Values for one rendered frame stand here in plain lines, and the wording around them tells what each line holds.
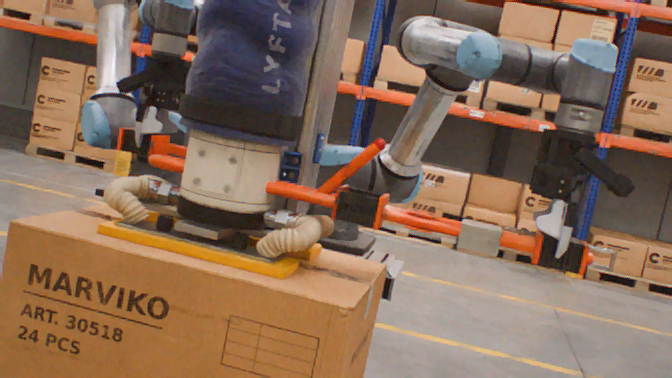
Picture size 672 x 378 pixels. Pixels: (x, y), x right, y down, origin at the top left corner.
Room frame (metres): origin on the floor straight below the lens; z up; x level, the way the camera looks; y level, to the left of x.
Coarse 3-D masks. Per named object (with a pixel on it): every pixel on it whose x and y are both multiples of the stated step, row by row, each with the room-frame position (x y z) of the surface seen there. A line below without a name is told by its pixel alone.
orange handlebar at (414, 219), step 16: (160, 144) 1.66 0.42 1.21; (160, 160) 1.36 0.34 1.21; (176, 160) 1.40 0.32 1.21; (272, 192) 1.32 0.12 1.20; (288, 192) 1.32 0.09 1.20; (304, 192) 1.31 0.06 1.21; (384, 208) 1.29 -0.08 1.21; (416, 224) 1.28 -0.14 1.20; (432, 224) 1.27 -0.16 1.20; (448, 224) 1.27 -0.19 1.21; (512, 240) 1.25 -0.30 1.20; (528, 240) 1.25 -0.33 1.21; (592, 256) 1.24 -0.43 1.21
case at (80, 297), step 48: (48, 240) 1.21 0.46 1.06; (96, 240) 1.20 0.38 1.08; (0, 288) 1.22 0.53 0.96; (48, 288) 1.20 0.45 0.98; (96, 288) 1.19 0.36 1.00; (144, 288) 1.18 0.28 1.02; (192, 288) 1.16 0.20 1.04; (240, 288) 1.15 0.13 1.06; (288, 288) 1.15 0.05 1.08; (336, 288) 1.21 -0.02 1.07; (0, 336) 1.22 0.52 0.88; (48, 336) 1.20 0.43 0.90; (96, 336) 1.19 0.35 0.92; (144, 336) 1.17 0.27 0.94; (192, 336) 1.16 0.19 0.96; (240, 336) 1.15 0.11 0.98; (288, 336) 1.13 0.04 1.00; (336, 336) 1.12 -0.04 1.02
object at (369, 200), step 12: (336, 192) 1.29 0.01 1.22; (348, 192) 1.28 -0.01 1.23; (360, 192) 1.37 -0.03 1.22; (372, 192) 1.37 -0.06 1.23; (336, 204) 1.29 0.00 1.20; (348, 204) 1.29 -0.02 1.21; (360, 204) 1.28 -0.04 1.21; (372, 204) 1.27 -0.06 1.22; (384, 204) 1.31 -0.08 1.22; (336, 216) 1.28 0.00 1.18; (348, 216) 1.28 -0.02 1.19; (360, 216) 1.28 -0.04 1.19; (372, 216) 1.28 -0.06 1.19
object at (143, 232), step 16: (112, 224) 1.27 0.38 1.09; (128, 224) 1.27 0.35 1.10; (144, 224) 1.30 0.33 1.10; (160, 224) 1.27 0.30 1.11; (128, 240) 1.24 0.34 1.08; (144, 240) 1.24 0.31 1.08; (160, 240) 1.23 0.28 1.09; (176, 240) 1.24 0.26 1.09; (192, 240) 1.25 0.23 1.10; (208, 240) 1.27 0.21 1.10; (224, 240) 1.30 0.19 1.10; (240, 240) 1.25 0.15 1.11; (192, 256) 1.22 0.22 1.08; (208, 256) 1.22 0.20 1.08; (224, 256) 1.21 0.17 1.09; (240, 256) 1.22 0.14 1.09; (256, 256) 1.23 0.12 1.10; (256, 272) 1.20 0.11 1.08; (272, 272) 1.20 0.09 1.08; (288, 272) 1.22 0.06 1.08
